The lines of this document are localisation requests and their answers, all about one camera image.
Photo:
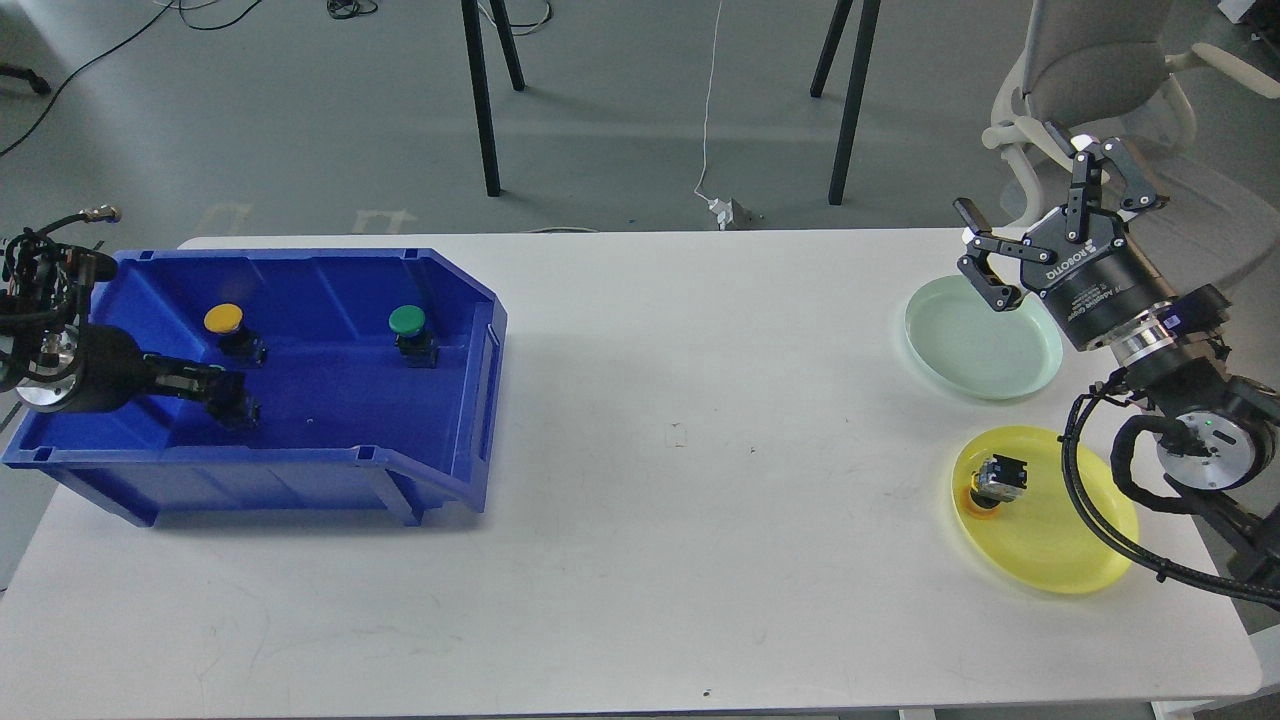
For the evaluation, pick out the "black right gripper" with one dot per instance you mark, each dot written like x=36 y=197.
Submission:
x=1079 y=260

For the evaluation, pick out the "black stand leg left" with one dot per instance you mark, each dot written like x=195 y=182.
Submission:
x=476 y=58

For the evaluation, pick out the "green push button front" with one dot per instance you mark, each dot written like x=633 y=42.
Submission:
x=233 y=408

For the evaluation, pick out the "yellow push button front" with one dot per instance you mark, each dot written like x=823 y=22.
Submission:
x=999 y=479

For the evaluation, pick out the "black stand leg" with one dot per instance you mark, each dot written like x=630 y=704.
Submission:
x=476 y=58
x=870 y=11

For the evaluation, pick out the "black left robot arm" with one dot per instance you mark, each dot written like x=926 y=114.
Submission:
x=57 y=361

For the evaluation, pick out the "yellow push button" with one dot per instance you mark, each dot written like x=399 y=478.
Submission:
x=999 y=479
x=236 y=341

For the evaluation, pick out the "grey office chair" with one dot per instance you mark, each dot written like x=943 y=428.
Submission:
x=1099 y=67

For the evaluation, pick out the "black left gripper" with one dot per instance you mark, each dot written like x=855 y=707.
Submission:
x=112 y=370

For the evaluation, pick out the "light green plate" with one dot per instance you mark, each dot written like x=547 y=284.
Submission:
x=961 y=343

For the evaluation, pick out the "blue plastic bin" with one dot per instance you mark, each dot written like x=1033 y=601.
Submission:
x=344 y=423

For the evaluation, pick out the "green push button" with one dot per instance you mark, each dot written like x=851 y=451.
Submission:
x=415 y=340
x=233 y=408

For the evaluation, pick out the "green push button rear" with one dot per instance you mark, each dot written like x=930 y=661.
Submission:
x=415 y=340

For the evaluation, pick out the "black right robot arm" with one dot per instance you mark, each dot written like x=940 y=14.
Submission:
x=1202 y=431

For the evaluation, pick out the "yellow plate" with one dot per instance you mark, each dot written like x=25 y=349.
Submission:
x=1037 y=539

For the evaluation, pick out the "yellow push button rear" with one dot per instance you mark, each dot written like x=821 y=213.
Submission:
x=236 y=341

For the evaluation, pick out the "black stand leg right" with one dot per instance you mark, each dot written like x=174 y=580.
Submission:
x=870 y=11

